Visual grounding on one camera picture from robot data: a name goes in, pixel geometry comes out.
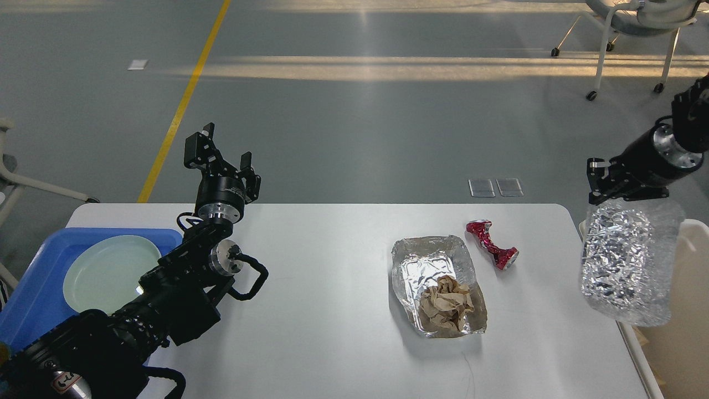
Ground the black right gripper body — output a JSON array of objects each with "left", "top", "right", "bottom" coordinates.
[{"left": 610, "top": 124, "right": 706, "bottom": 188}]

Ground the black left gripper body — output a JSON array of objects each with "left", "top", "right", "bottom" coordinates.
[{"left": 195, "top": 167, "right": 261, "bottom": 224}]

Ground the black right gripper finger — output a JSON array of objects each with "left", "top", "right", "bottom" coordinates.
[
  {"left": 587, "top": 157, "right": 624, "bottom": 206},
  {"left": 609, "top": 183, "right": 669, "bottom": 202}
]

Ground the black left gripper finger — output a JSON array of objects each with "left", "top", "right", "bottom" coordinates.
[
  {"left": 184, "top": 123, "right": 228, "bottom": 176},
  {"left": 238, "top": 151, "right": 261, "bottom": 192}
]

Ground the red shiny wrapper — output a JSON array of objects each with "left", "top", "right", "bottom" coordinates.
[{"left": 465, "top": 219, "right": 520, "bottom": 270}]

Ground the mint green plate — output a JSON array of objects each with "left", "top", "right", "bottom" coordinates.
[{"left": 61, "top": 235, "right": 161, "bottom": 315}]

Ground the aluminium foil tray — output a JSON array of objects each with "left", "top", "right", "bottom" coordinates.
[{"left": 390, "top": 236, "right": 488, "bottom": 339}]

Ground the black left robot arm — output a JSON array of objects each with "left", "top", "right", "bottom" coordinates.
[{"left": 2, "top": 123, "right": 269, "bottom": 398}]

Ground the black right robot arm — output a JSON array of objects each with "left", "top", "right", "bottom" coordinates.
[{"left": 587, "top": 76, "right": 708, "bottom": 206}]

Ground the right clear floor plate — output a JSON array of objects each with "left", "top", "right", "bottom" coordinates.
[{"left": 496, "top": 178, "right": 525, "bottom": 197}]

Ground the clear floor plate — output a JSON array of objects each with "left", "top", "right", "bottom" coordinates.
[
  {"left": 496, "top": 178, "right": 525, "bottom": 197},
  {"left": 468, "top": 178, "right": 496, "bottom": 198}
]

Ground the white floor tag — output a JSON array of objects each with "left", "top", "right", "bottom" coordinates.
[{"left": 127, "top": 60, "right": 149, "bottom": 71}]

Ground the left clear floor plate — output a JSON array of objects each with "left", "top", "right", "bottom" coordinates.
[{"left": 468, "top": 178, "right": 496, "bottom": 198}]

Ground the white rolling chair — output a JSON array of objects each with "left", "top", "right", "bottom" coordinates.
[{"left": 550, "top": 1, "right": 702, "bottom": 101}]

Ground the white plastic bin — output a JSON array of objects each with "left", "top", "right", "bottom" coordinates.
[{"left": 621, "top": 219, "right": 707, "bottom": 398}]

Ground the white chair base left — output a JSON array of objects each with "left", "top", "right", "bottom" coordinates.
[{"left": 0, "top": 119, "right": 100, "bottom": 223}]

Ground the crumpled brown paper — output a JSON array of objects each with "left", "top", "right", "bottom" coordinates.
[{"left": 419, "top": 275, "right": 475, "bottom": 333}]

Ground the blue plastic tray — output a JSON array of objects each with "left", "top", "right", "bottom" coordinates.
[{"left": 1, "top": 228, "right": 182, "bottom": 353}]

